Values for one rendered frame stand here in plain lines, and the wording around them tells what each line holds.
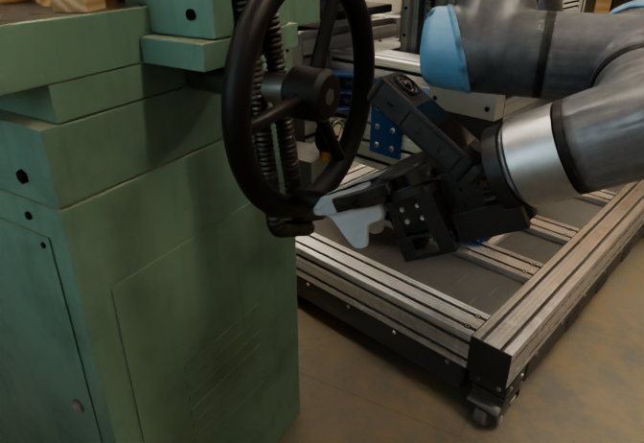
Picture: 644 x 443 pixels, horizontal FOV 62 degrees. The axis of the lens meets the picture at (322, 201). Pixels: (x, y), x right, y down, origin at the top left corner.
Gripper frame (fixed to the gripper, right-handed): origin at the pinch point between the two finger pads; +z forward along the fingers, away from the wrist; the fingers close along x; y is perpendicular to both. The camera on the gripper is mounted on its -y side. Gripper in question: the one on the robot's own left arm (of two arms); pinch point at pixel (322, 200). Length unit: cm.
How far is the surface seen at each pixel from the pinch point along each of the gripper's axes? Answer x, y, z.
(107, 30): -4.7, -25.5, 12.6
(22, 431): -14, 18, 68
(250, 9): -3.0, -19.3, -4.3
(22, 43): -14.2, -25.4, 12.7
